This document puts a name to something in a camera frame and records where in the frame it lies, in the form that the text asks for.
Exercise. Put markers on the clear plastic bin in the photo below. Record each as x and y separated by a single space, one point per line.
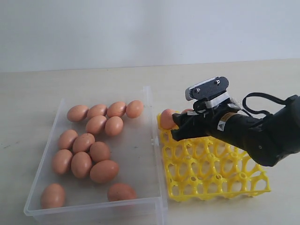
135 149

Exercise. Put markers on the yellow plastic egg tray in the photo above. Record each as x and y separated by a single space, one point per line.
206 168

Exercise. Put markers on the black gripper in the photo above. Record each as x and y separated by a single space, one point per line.
226 125

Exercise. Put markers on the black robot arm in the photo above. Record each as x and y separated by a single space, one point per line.
266 137

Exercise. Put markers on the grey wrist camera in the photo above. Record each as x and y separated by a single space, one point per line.
208 93

